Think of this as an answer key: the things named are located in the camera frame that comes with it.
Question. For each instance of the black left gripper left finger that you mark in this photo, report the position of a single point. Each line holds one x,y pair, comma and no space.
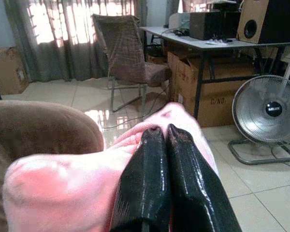
145,183

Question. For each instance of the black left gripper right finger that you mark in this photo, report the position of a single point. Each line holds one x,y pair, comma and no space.
195,188

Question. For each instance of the pink pillow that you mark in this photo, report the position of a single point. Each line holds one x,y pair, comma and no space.
62,188

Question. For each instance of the silver floor fan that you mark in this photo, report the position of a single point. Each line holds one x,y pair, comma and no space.
256,113

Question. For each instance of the brown sofa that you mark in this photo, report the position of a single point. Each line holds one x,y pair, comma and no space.
38,125

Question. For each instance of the large cardboard box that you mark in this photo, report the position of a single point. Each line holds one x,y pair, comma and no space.
217,96

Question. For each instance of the tall cardboard box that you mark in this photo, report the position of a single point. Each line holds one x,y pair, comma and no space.
171,72

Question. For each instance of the brown fabric metal chair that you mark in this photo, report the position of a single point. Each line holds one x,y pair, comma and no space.
125,48

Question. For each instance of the white papers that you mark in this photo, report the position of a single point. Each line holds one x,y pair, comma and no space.
216,42

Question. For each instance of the grey sheer window curtain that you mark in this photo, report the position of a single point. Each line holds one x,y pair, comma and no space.
62,60

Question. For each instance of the grey work table black legs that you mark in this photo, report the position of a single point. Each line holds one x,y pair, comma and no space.
183,39

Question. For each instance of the black box speaker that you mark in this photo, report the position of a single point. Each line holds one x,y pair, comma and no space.
207,24

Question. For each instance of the grey white printer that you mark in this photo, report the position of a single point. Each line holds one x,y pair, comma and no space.
178,19

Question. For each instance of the taped cardboard box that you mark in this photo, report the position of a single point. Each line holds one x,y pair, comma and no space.
7,72

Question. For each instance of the wooden speaker with black cone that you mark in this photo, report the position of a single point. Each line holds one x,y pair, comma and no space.
251,14

